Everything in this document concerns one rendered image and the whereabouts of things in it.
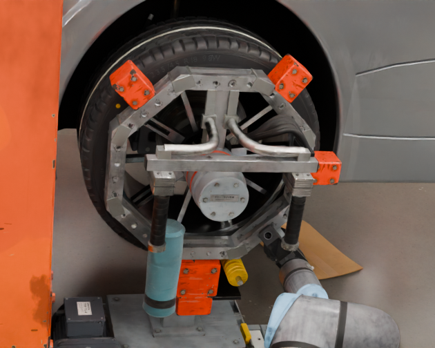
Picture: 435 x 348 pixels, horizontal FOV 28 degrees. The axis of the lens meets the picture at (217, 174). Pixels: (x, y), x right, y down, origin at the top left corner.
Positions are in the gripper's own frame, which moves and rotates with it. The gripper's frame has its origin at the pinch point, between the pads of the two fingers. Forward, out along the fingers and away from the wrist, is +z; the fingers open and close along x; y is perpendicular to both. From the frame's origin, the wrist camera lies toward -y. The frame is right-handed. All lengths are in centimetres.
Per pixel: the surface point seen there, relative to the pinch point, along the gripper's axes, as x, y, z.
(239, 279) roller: -15.0, 1.8, -8.0
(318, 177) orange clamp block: 20.3, -8.1, -7.0
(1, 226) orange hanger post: -33, -72, -44
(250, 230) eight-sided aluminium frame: -3.6, -7.0, -5.5
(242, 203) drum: 2.7, -25.9, -21.5
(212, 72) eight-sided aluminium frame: 17, -50, -3
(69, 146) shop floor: -75, 16, 185
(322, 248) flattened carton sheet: -4, 86, 89
